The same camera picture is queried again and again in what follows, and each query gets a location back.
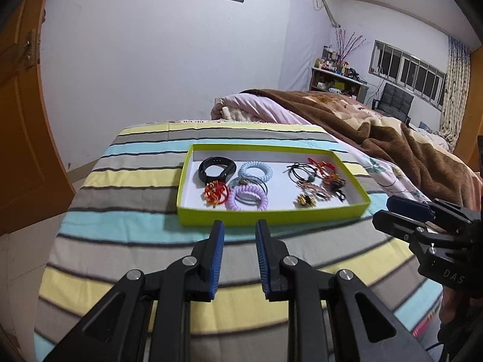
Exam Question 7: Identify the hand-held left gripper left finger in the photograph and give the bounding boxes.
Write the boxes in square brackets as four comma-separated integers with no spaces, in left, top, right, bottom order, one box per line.
[43,219,226,362]

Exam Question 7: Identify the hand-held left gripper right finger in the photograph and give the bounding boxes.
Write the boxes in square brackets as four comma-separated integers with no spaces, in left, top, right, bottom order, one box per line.
[255,219,434,362]

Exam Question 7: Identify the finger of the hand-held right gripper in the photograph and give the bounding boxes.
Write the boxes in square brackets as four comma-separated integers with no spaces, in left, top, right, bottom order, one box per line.
[387,195,434,221]
[372,210,427,244]

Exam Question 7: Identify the green cardboard box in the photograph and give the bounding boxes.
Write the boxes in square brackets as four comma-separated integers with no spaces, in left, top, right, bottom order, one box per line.
[176,143,371,227]

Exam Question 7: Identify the purple spiral hair tie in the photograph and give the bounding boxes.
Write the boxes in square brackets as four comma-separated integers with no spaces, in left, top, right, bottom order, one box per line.
[225,185,269,212]

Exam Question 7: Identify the red cord bracelet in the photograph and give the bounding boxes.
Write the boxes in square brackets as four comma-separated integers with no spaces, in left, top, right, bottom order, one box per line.
[204,181,231,209]

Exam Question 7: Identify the gold and black hair ornament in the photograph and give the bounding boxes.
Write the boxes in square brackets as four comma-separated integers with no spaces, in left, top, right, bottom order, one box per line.
[294,193,318,209]

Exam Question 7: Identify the dark and orange beaded bracelet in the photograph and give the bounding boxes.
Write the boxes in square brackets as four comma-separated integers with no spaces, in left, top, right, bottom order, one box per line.
[321,173,348,201]

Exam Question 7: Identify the grey thin hair tie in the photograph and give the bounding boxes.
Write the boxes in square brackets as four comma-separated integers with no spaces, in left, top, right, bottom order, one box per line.
[231,175,270,197]

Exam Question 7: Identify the pink rhinestone hair clip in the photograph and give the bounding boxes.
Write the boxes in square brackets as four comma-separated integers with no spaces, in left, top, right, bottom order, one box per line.
[296,179,333,200]

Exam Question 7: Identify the light blue spiral hair tie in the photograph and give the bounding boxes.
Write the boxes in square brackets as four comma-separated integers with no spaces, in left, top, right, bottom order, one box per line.
[238,161,273,183]

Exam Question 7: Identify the black hair ties with bead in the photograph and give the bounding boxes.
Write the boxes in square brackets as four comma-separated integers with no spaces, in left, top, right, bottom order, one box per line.
[284,162,319,183]

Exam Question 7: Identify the person's right hand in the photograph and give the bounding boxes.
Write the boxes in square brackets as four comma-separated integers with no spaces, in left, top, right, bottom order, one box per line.
[440,286,472,327]

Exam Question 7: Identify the floral bedsheet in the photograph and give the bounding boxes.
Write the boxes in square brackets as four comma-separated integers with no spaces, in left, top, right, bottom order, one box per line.
[358,154,431,204]

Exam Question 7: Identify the brown blanket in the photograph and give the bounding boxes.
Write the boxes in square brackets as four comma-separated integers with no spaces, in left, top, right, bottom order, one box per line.
[239,88,483,212]

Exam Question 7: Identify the light patterned bedding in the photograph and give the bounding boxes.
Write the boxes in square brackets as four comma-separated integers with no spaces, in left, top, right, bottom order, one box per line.
[417,122,453,148]

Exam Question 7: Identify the black smart band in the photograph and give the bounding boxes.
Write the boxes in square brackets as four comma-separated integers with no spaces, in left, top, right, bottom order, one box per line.
[199,157,238,185]

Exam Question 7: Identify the black chair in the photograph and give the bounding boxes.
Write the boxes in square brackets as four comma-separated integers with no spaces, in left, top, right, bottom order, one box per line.
[373,83,415,125]

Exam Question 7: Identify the striped cloth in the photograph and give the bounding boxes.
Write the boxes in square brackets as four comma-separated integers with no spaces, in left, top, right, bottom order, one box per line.
[34,121,444,362]

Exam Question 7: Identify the patterned curtain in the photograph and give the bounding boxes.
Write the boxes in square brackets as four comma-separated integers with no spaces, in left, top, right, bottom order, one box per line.
[440,36,472,151]

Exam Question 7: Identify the orange wooden wardrobe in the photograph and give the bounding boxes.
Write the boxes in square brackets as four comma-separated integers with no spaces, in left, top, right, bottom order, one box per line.
[453,45,483,174]

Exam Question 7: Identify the barred window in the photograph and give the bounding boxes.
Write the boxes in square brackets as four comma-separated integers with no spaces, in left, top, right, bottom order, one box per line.
[369,40,446,112]

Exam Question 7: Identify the white shelf desk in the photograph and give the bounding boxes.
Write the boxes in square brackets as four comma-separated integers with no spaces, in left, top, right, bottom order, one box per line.
[310,67,368,102]

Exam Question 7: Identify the pink quilt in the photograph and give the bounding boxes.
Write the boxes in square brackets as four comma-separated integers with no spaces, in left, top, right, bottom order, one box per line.
[210,94,314,125]

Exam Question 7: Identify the clutter of bottles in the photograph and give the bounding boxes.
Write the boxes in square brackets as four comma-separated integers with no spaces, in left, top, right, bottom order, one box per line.
[316,45,365,84]

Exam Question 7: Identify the purple flower branches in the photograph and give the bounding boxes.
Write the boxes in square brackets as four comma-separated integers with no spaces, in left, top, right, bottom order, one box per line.
[336,28,368,65]

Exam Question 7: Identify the orange wooden door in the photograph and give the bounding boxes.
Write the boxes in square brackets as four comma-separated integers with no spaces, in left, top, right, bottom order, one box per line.
[0,0,76,236]

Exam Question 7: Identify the metal door latch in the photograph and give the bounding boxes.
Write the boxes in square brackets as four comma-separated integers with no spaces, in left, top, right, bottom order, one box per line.
[24,29,40,69]

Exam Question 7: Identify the red and gold bracelet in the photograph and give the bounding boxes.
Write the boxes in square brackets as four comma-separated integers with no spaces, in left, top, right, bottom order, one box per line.
[307,157,336,178]

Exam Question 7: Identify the white wall pipe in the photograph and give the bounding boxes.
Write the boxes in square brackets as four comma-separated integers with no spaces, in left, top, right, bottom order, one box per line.
[313,0,342,29]

